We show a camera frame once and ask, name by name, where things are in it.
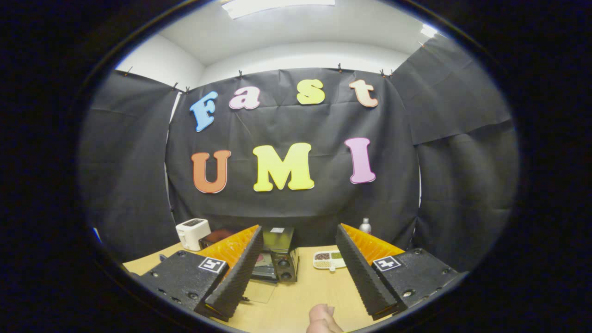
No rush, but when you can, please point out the white toaster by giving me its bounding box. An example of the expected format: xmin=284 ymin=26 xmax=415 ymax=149
xmin=176 ymin=218 xmax=212 ymax=251

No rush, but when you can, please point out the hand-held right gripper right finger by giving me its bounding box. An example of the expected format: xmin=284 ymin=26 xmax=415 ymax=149
xmin=336 ymin=223 xmax=469 ymax=321

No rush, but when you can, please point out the row of black cloth clips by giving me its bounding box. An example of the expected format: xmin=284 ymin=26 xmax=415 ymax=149
xmin=123 ymin=42 xmax=428 ymax=93

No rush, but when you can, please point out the black electric oven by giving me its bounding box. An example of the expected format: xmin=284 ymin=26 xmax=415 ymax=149
xmin=199 ymin=227 xmax=300 ymax=303

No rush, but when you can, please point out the large ceiling light panel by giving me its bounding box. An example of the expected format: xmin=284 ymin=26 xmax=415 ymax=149
xmin=221 ymin=0 xmax=336 ymax=19

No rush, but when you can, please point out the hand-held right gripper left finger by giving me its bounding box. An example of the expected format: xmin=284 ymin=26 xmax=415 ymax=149
xmin=138 ymin=225 xmax=264 ymax=322

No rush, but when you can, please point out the white divided tray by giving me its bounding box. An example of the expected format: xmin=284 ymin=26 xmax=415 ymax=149
xmin=313 ymin=250 xmax=346 ymax=272

